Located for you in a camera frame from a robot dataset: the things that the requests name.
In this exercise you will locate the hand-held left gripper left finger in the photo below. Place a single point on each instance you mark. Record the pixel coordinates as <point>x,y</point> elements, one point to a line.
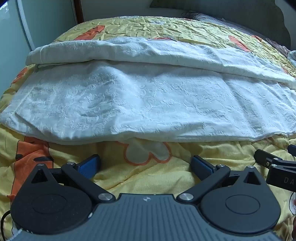
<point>89,167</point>

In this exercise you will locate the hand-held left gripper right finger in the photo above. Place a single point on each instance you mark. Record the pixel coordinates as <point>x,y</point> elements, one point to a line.
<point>203,168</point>

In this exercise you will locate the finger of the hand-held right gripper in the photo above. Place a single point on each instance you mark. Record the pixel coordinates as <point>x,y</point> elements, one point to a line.
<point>263,157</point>
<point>292,149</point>

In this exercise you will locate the white textured blanket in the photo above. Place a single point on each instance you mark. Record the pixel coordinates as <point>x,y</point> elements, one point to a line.
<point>143,97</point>

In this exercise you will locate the brown patterned cloth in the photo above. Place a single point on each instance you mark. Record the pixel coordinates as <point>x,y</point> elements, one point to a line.
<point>277,45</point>

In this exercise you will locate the grey pillow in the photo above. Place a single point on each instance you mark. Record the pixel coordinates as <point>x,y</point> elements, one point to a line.
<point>222,23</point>

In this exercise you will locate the yellow printed blanket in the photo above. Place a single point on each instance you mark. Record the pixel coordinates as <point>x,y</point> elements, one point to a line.
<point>161,30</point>

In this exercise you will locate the pale sliding-door wardrobe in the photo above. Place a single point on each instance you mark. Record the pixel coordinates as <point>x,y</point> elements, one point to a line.
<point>34,25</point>

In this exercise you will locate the scalloped bed headboard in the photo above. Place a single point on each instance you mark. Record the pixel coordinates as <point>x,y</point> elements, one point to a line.
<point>231,8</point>

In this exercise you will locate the dark wooden wardrobe frame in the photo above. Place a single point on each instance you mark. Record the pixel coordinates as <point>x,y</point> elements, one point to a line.
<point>79,10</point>

